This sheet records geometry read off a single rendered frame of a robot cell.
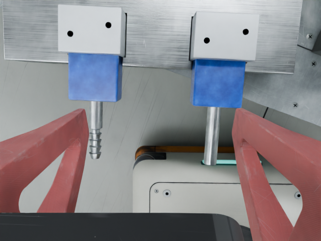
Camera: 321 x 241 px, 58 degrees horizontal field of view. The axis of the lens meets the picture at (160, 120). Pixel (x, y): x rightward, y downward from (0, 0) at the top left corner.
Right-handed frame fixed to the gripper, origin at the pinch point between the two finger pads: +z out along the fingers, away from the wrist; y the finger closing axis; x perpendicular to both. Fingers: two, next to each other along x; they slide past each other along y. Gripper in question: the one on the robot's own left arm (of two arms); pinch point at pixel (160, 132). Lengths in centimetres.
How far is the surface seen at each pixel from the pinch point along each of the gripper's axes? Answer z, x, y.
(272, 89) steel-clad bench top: 17.8, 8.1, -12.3
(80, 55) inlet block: 13.2, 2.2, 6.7
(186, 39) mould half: 15.1, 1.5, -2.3
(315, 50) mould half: 18.9, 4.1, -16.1
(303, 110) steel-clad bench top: 16.8, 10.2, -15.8
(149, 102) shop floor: 85, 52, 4
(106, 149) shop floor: 77, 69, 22
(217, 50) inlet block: 12.1, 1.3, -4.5
